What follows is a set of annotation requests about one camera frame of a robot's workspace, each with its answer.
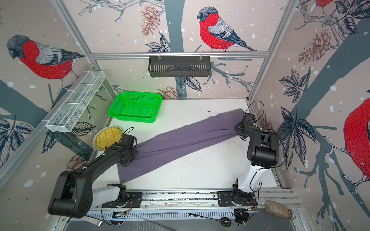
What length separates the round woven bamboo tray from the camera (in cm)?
95

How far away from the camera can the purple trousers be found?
34.4 inches

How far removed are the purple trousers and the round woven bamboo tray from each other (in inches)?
7.6
